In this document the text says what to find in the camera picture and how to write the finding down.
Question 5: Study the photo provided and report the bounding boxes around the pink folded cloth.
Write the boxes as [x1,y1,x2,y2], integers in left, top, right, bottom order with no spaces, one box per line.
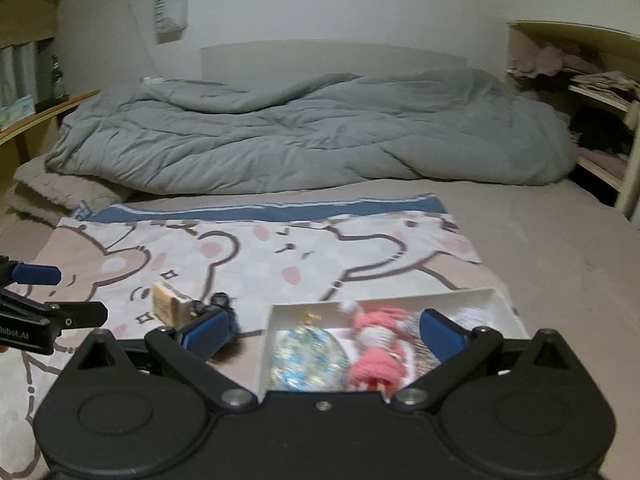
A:
[579,147,629,182]

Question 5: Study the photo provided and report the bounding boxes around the white cable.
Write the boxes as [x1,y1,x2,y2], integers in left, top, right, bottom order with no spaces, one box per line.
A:
[116,0,157,81]

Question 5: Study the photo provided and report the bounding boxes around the pink knitted doll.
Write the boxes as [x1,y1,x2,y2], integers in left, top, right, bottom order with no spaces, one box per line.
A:
[340,302,417,402]

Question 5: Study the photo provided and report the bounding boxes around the printed cartoon blanket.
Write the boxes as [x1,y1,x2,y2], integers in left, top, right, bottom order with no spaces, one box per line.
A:
[0,191,532,480]

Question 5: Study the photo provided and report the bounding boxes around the white wall pouch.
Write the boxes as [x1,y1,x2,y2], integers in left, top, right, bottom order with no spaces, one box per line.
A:
[150,0,191,44]

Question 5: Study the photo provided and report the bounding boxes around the dark clothes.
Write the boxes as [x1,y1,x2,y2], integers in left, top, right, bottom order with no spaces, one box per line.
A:
[530,72,632,157]

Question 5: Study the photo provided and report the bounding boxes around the grey files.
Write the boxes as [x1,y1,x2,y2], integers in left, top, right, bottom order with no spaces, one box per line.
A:
[0,42,39,106]

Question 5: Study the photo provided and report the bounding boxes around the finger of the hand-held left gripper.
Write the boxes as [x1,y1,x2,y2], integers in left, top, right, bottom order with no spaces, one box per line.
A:
[0,289,109,331]
[0,255,64,289]

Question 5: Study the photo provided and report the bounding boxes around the pink clothes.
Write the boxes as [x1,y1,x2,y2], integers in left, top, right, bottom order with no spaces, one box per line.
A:
[507,44,592,79]

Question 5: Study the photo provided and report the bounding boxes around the beige folded clothes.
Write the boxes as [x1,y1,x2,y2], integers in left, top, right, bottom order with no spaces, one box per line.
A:
[570,71,637,106]

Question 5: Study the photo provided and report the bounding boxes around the white box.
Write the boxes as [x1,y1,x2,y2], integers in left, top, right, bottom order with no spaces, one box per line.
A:
[255,287,532,402]

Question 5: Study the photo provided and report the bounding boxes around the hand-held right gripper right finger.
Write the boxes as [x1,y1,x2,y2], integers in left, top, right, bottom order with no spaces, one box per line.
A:
[390,308,571,406]

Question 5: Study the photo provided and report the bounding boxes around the beige fluffy blanket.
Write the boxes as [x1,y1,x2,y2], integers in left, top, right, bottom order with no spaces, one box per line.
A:
[5,152,137,227]

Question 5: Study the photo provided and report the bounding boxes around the dark scrunchie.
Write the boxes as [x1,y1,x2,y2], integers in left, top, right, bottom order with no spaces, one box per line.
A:
[192,292,242,347]

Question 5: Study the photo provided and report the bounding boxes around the blue patterned round pouch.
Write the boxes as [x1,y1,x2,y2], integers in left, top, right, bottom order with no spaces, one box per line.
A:
[270,325,351,394]

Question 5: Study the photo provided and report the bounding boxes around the cream open shelf unit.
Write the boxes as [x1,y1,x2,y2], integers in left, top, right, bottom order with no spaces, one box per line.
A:
[506,21,640,222]

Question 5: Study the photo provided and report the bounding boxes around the wooden side shelf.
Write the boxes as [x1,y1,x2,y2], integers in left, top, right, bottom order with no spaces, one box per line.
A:
[0,90,101,162]

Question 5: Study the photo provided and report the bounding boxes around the cardboard box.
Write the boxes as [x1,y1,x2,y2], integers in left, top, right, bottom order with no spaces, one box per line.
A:
[0,0,61,49]

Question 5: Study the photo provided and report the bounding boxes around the tissue box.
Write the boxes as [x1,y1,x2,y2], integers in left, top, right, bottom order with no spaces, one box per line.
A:
[0,96,36,129]

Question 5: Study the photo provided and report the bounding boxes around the grey duvet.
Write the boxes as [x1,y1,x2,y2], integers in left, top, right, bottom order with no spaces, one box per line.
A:
[45,67,579,196]

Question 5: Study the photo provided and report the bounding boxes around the gold box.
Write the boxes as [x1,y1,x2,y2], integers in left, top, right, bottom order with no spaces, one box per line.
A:
[150,282,199,326]

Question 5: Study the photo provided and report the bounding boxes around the clear plastic bag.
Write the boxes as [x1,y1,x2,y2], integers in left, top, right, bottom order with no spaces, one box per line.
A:
[451,304,495,335]

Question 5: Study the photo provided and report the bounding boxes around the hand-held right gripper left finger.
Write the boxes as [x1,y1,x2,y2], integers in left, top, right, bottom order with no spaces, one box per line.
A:
[75,307,251,408]

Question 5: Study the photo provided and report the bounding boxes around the green glass bottle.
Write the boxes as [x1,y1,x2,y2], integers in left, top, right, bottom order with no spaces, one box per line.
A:
[50,55,66,101]

